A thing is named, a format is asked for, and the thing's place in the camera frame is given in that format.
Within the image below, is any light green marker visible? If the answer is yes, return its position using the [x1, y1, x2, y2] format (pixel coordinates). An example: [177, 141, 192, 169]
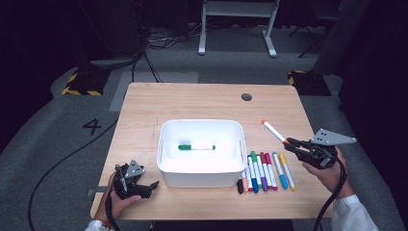
[250, 150, 263, 189]

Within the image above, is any orange marker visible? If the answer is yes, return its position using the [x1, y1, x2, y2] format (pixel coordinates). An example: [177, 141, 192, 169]
[261, 118, 290, 144]

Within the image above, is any bundle of black cables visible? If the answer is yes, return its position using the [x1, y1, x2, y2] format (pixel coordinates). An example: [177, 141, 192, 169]
[131, 22, 200, 85]

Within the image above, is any yellow black striped base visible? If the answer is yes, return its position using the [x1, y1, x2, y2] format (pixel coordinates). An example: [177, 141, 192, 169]
[61, 68, 108, 96]
[287, 70, 332, 97]

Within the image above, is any long black floor cable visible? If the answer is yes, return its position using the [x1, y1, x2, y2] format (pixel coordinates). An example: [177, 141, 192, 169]
[27, 118, 119, 231]

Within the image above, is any white plastic bin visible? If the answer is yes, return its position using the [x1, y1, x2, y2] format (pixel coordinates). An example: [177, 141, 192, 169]
[156, 118, 248, 189]

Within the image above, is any person's right hand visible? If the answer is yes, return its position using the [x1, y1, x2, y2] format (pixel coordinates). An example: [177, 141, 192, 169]
[301, 146, 354, 200]

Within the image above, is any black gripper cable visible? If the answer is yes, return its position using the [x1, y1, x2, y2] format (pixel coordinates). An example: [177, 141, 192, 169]
[105, 192, 120, 231]
[312, 156, 349, 231]

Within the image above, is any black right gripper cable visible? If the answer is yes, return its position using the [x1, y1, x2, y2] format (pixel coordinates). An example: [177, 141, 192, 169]
[312, 156, 349, 231]

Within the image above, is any dark green marker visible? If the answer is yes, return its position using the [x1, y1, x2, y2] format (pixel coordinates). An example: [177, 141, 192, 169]
[177, 143, 217, 151]

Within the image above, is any magenta marker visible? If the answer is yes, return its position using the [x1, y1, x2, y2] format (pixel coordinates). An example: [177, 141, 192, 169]
[265, 152, 278, 192]

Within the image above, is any black tripod stand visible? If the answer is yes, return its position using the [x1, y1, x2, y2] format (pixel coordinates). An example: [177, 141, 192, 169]
[288, 13, 333, 60]

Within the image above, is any person's left hand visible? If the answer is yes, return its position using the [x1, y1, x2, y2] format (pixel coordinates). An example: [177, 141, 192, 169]
[94, 174, 142, 224]

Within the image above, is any grey tape strip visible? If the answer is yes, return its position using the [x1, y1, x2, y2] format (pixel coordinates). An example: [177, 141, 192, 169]
[87, 186, 109, 197]

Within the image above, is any yellow marker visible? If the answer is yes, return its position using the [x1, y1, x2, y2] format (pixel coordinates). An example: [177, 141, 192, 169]
[278, 152, 296, 192]

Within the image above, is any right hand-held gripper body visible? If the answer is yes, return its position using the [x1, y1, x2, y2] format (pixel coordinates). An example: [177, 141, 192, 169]
[293, 128, 357, 170]

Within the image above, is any white desk frame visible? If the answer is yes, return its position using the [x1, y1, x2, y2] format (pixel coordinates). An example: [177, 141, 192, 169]
[197, 0, 280, 59]

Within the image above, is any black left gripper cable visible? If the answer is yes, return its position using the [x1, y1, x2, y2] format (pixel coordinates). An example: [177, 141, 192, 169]
[105, 192, 120, 231]

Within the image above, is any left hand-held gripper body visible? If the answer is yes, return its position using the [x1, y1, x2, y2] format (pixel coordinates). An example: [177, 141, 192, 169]
[114, 159, 145, 200]

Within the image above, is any grey curtain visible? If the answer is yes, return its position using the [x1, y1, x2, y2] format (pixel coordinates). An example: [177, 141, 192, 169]
[312, 0, 373, 76]

